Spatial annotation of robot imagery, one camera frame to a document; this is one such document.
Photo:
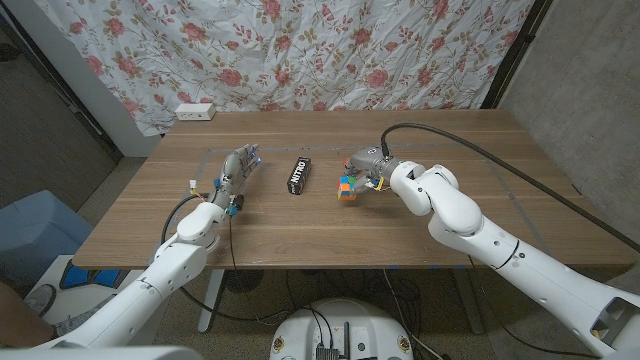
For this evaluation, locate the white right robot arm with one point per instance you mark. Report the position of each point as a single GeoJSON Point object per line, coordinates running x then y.
{"type": "Point", "coordinates": [475, 230]}

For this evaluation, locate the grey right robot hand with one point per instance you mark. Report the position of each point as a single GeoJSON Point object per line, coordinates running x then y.
{"type": "Point", "coordinates": [372, 160]}

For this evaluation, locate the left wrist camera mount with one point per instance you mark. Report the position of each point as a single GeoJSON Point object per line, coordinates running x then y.
{"type": "Point", "coordinates": [236, 202]}

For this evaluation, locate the white table leg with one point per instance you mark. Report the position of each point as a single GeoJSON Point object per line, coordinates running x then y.
{"type": "Point", "coordinates": [210, 305]}

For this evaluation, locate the person's leg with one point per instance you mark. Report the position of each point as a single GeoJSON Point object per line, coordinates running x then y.
{"type": "Point", "coordinates": [20, 320]}

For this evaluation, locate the multicoloured Rubik's cube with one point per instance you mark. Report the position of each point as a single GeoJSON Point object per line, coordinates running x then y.
{"type": "Point", "coordinates": [345, 190]}

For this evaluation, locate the black backdrop stand pole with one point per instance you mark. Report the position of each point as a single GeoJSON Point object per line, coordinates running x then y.
{"type": "Point", "coordinates": [515, 50]}

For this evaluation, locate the white robot torso base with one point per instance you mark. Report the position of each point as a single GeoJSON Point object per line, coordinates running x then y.
{"type": "Point", "coordinates": [345, 325]}

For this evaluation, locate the white power strip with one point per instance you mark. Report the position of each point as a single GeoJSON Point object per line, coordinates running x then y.
{"type": "Point", "coordinates": [195, 111]}

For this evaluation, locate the floral backdrop cloth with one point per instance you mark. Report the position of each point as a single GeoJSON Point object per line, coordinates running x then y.
{"type": "Point", "coordinates": [280, 55]}

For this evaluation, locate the black round floor object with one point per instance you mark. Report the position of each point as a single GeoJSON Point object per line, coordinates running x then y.
{"type": "Point", "coordinates": [243, 281]}

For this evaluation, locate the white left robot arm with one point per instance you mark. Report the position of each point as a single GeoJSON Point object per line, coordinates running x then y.
{"type": "Point", "coordinates": [170, 265]}

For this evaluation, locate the grey table leg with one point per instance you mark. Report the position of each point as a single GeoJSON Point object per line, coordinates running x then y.
{"type": "Point", "coordinates": [470, 305]}

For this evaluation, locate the white and blue floor mat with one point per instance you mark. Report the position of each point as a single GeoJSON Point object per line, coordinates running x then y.
{"type": "Point", "coordinates": [85, 295]}

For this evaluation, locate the grey shoe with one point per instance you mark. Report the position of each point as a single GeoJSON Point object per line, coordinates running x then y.
{"type": "Point", "coordinates": [37, 300]}

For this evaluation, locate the black NITRO box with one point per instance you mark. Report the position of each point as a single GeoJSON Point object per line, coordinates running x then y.
{"type": "Point", "coordinates": [299, 175]}

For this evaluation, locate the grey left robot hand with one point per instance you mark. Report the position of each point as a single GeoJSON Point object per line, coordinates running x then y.
{"type": "Point", "coordinates": [237, 172]}

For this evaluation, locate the blue chair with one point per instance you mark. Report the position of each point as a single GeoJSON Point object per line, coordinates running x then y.
{"type": "Point", "coordinates": [35, 230]}

